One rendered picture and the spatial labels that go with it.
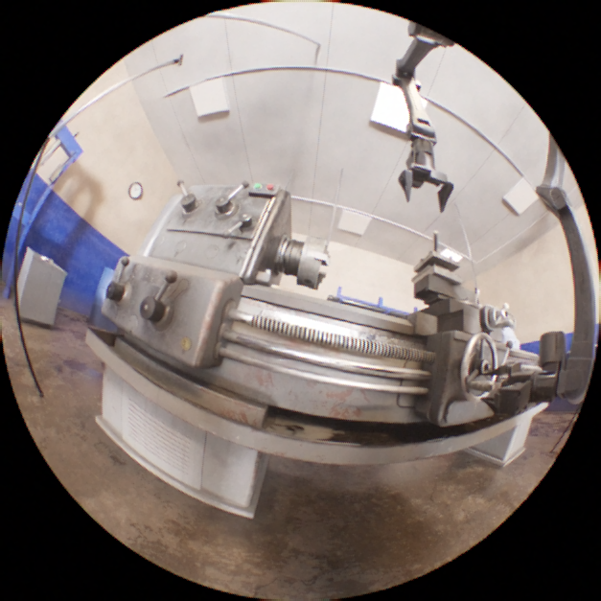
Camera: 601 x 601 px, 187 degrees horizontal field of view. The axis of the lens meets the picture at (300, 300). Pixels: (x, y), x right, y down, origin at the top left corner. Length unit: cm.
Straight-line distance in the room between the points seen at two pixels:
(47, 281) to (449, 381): 260
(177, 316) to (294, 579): 82
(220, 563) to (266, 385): 63
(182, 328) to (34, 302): 189
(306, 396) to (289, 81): 301
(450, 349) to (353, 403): 35
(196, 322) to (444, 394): 70
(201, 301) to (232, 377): 27
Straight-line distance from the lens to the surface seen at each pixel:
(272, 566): 72
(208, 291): 48
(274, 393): 60
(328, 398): 61
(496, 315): 74
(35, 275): 215
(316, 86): 280
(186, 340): 48
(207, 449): 67
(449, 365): 61
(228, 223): 74
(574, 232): 55
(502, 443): 179
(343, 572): 77
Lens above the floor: 66
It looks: 16 degrees up
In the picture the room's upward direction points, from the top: 14 degrees clockwise
